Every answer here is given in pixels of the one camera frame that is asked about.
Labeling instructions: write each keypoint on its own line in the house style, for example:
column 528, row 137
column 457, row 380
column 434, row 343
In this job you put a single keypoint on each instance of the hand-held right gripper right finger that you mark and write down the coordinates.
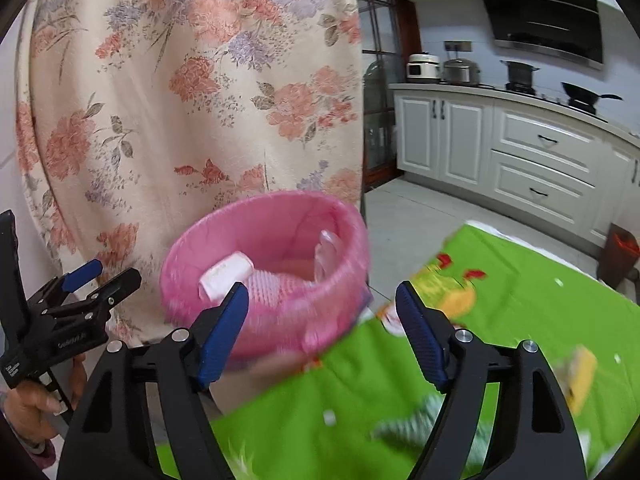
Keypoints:
column 420, row 340

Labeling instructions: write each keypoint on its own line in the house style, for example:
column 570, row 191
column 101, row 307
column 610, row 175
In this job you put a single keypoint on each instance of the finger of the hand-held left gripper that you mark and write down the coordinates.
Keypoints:
column 82, row 272
column 117, row 285

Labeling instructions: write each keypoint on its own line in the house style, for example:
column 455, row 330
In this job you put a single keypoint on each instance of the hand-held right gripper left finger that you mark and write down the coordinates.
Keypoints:
column 225, row 340

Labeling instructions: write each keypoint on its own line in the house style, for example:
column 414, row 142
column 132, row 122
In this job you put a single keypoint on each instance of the white plastic bottle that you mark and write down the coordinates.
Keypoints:
column 225, row 274

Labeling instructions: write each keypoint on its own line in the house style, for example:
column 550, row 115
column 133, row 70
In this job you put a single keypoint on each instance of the pink lined trash bin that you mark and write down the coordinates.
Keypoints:
column 300, row 320

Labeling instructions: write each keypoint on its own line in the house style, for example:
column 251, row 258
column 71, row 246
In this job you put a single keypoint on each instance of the clear plastic wrapper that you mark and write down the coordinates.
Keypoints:
column 328, row 255

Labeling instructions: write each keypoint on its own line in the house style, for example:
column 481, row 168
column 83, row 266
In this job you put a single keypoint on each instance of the person's left forearm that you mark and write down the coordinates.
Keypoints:
column 37, row 455

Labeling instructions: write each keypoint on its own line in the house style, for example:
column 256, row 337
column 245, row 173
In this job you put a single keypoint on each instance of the person's left hand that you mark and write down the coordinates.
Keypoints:
column 35, row 410

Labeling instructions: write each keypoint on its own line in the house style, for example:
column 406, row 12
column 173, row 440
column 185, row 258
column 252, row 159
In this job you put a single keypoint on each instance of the green striped wrapper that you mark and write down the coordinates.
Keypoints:
column 410, row 427

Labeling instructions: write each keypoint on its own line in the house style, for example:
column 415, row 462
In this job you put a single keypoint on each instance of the green printed tablecloth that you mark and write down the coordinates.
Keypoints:
column 325, row 385

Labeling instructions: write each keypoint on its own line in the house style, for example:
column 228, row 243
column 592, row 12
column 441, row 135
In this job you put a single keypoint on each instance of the yellow sponge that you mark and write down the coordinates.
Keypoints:
column 580, row 375

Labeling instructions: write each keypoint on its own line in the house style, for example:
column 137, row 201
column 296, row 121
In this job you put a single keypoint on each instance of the floral printed cloth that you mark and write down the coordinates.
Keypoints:
column 175, row 85

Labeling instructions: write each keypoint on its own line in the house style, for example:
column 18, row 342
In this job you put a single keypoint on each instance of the white lower cabinets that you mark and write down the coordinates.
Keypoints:
column 525, row 160

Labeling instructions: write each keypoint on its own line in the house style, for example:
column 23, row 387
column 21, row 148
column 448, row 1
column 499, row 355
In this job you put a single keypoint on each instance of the brown floor bin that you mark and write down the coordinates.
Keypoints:
column 617, row 260

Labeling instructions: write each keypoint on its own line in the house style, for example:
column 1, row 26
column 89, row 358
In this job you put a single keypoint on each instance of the dark framed glass door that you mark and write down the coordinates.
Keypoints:
column 382, row 85

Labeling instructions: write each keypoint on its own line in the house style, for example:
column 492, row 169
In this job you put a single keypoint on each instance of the steel pressure cooker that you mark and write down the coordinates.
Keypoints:
column 461, row 72

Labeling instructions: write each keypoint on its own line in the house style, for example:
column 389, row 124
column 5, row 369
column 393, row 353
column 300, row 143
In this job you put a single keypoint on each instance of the white rice cooker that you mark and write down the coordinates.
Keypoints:
column 422, row 69

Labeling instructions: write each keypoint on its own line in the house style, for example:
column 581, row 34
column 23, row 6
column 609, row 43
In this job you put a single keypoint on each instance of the black cooking pot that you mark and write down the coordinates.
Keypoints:
column 520, row 76

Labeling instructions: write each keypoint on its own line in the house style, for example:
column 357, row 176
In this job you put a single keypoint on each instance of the black wok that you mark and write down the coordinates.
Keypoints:
column 582, row 96

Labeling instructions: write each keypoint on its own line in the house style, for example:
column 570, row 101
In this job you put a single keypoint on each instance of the black range hood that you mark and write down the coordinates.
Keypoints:
column 545, row 15

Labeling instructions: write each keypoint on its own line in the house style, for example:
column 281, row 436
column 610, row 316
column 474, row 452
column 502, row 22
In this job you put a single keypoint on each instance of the wall outlet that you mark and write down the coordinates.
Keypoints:
column 457, row 46

